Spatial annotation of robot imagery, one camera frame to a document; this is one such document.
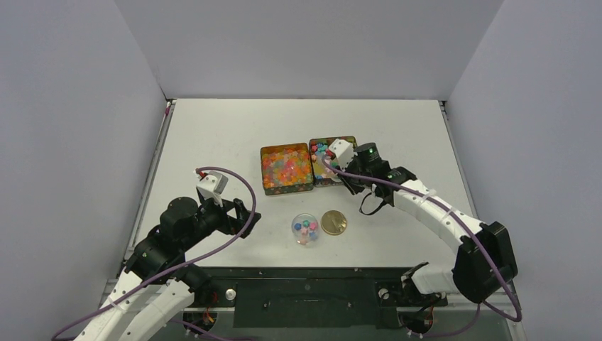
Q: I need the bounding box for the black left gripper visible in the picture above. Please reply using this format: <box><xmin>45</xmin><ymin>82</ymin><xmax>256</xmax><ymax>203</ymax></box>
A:
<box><xmin>182</xmin><ymin>191</ymin><xmax>261</xmax><ymax>250</ymax></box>

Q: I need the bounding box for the tin of pastel star candies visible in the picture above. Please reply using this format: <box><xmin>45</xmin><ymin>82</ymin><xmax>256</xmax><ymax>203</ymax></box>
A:
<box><xmin>308</xmin><ymin>136</ymin><xmax>357</xmax><ymax>188</ymax></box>

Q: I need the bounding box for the clear round plastic container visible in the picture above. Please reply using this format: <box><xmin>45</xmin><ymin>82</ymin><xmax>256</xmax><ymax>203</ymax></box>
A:
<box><xmin>291</xmin><ymin>213</ymin><xmax>320</xmax><ymax>247</ymax></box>

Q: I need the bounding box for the tin of translucent star candies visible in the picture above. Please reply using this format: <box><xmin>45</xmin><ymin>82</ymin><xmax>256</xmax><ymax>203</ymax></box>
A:
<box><xmin>260</xmin><ymin>143</ymin><xmax>314</xmax><ymax>196</ymax></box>

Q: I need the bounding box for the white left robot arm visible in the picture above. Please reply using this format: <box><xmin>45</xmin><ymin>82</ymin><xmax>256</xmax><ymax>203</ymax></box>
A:
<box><xmin>76</xmin><ymin>197</ymin><xmax>261</xmax><ymax>340</ymax></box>

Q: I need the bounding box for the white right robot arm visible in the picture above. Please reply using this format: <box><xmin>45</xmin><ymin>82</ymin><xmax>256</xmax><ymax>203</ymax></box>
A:
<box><xmin>328</xmin><ymin>140</ymin><xmax>518</xmax><ymax>303</ymax></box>

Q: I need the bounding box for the gold round lid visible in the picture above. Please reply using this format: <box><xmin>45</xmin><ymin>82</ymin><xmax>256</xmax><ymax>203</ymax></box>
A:
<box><xmin>320</xmin><ymin>210</ymin><xmax>347</xmax><ymax>236</ymax></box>

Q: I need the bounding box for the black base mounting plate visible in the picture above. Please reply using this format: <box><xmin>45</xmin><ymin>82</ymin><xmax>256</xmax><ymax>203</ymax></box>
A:
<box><xmin>183</xmin><ymin>267</ymin><xmax>452</xmax><ymax>333</ymax></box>

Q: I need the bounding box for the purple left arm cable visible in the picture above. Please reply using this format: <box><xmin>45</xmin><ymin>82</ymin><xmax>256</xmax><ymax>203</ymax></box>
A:
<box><xmin>49</xmin><ymin>166</ymin><xmax>257</xmax><ymax>341</ymax></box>

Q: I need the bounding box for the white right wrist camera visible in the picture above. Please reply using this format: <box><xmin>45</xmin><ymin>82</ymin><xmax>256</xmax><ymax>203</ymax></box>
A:
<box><xmin>328</xmin><ymin>139</ymin><xmax>354</xmax><ymax>171</ymax></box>

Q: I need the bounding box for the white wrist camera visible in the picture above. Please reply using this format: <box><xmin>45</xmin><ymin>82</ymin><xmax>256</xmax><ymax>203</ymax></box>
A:
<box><xmin>328</xmin><ymin>139</ymin><xmax>354</xmax><ymax>171</ymax></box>
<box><xmin>196</xmin><ymin>171</ymin><xmax>229</xmax><ymax>207</ymax></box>

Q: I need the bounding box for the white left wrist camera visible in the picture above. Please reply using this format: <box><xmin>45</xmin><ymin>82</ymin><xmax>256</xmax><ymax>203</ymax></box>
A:
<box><xmin>196</xmin><ymin>171</ymin><xmax>229</xmax><ymax>207</ymax></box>

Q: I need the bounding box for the aluminium rail frame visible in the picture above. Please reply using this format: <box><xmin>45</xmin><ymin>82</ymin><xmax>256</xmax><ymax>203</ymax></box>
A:
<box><xmin>437</xmin><ymin>288</ymin><xmax>515</xmax><ymax>313</ymax></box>

